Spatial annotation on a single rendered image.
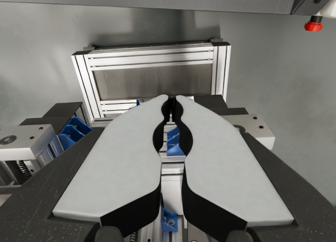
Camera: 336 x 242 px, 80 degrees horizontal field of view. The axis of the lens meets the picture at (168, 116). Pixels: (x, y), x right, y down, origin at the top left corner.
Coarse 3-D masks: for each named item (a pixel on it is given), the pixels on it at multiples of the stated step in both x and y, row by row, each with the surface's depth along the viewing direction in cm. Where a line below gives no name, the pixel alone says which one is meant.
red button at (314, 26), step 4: (312, 16) 45; (316, 16) 45; (320, 16) 45; (312, 20) 46; (316, 20) 45; (320, 20) 45; (304, 24) 47; (308, 24) 46; (312, 24) 45; (316, 24) 45; (320, 24) 45; (308, 28) 46; (312, 28) 46; (316, 28) 45; (320, 28) 45
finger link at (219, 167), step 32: (192, 128) 9; (224, 128) 9; (192, 160) 7; (224, 160) 7; (256, 160) 7; (192, 192) 6; (224, 192) 6; (256, 192) 6; (192, 224) 7; (224, 224) 6; (256, 224) 5
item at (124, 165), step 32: (160, 96) 11; (128, 128) 8; (160, 128) 9; (96, 160) 7; (128, 160) 7; (160, 160) 7; (64, 192) 6; (96, 192) 6; (128, 192) 6; (160, 192) 7; (128, 224) 6
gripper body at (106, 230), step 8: (96, 232) 5; (104, 232) 5; (112, 232) 5; (120, 232) 5; (232, 232) 5; (240, 232) 5; (96, 240) 5; (104, 240) 5; (112, 240) 5; (120, 240) 5; (232, 240) 5; (240, 240) 5; (248, 240) 5
